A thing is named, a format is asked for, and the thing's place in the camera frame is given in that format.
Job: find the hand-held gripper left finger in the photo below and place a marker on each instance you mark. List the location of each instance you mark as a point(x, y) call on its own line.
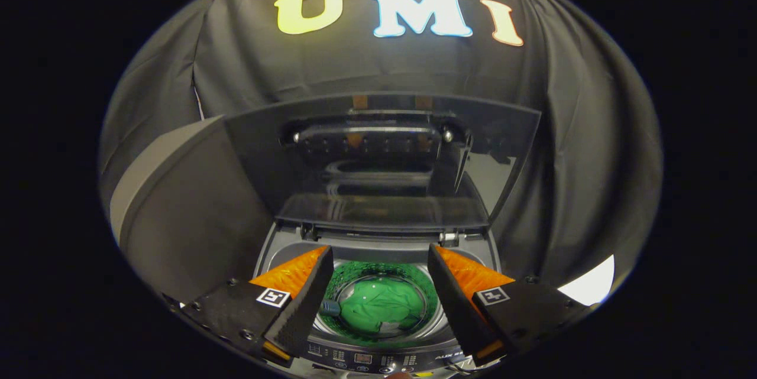
point(307, 302)

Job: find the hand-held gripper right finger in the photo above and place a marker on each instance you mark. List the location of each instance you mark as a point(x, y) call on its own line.
point(452, 302)

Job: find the green polo shirt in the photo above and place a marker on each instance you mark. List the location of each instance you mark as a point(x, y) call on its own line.
point(381, 305)

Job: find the dark cabinet with beige door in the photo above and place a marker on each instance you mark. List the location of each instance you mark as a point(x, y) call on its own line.
point(189, 213)

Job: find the black backdrop cloth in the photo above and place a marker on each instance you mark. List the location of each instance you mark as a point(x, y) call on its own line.
point(568, 148)

